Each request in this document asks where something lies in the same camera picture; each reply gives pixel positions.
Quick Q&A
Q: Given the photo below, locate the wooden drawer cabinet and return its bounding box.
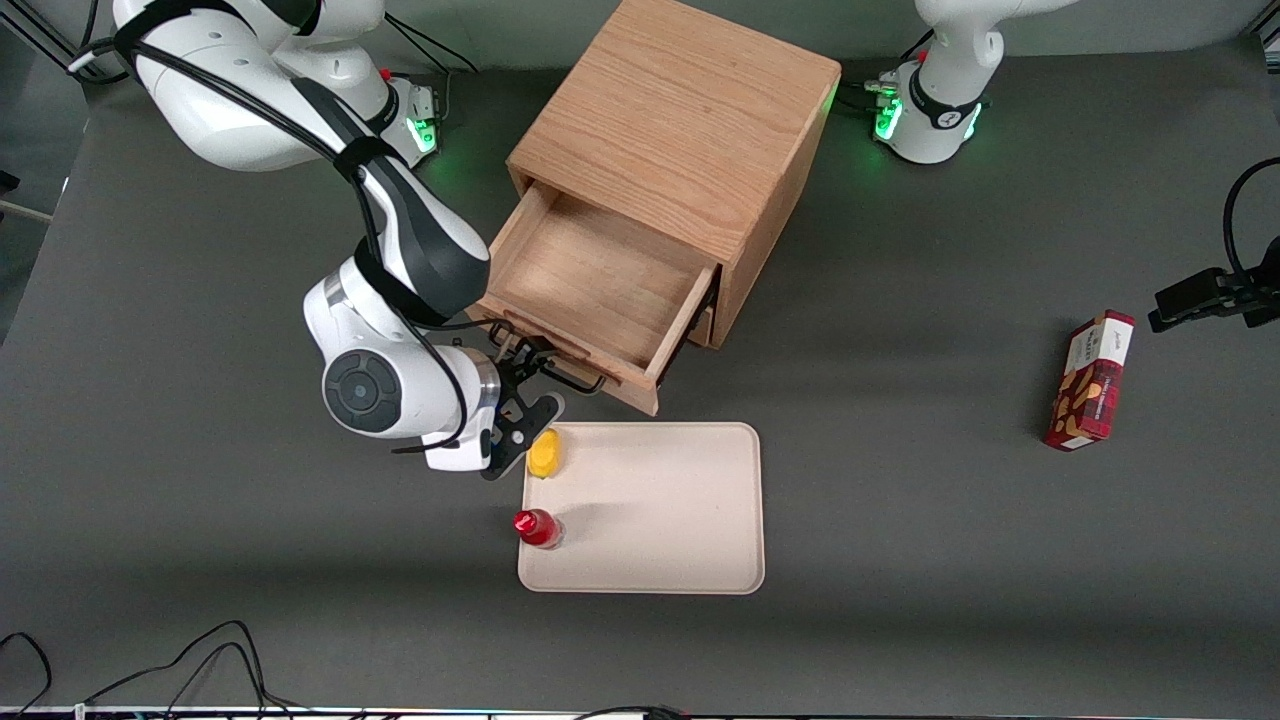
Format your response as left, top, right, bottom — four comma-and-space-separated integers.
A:
507, 0, 842, 350

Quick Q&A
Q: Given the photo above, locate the small red capped bottle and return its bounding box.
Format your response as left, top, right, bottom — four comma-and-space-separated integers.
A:
513, 508, 566, 551

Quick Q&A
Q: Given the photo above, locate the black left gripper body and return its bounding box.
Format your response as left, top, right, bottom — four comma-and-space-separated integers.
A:
1235, 235, 1280, 330

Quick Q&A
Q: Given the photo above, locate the black cable at arm base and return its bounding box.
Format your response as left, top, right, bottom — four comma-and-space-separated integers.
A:
382, 14, 481, 126
838, 28, 936, 113

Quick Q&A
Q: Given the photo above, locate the red snack box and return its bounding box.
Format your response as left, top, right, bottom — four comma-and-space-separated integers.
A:
1044, 309, 1137, 453

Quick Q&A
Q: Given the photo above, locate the black floor cable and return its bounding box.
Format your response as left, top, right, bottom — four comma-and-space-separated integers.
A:
80, 620, 311, 719
0, 631, 53, 717

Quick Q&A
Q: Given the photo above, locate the black cable along right arm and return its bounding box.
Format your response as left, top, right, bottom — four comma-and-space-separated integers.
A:
68, 8, 473, 456

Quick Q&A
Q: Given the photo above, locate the beige plastic tray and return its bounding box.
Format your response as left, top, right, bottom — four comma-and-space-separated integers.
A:
517, 421, 767, 596

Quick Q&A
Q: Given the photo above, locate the black metal drawer handle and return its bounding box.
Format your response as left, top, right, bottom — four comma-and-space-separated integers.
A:
488, 320, 607, 395

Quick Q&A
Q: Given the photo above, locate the yellow lemon toy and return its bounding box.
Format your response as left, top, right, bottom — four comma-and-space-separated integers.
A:
526, 428, 565, 480

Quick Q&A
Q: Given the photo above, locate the black looped cable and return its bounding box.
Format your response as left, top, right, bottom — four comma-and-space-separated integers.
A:
1222, 156, 1280, 283

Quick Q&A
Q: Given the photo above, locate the aluminium frame rail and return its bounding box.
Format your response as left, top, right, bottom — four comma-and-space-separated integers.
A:
0, 20, 101, 81

